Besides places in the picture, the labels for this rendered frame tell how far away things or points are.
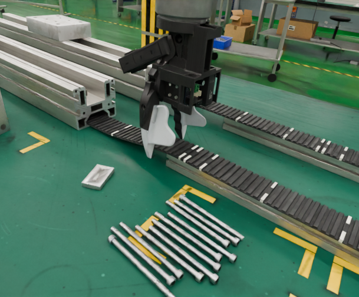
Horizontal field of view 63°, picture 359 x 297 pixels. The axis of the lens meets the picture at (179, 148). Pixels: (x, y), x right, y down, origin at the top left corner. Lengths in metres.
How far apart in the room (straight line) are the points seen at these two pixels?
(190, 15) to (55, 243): 0.32
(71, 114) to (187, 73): 0.28
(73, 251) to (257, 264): 0.22
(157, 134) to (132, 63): 0.12
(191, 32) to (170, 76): 0.06
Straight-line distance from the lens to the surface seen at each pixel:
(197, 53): 0.40
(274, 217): 0.43
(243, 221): 0.42
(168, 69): 0.41
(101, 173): 0.47
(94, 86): 0.64
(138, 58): 0.46
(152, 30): 4.00
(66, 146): 0.56
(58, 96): 0.62
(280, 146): 0.59
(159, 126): 0.44
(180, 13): 0.39
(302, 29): 5.44
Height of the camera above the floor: 1.07
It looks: 32 degrees down
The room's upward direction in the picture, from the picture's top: 5 degrees clockwise
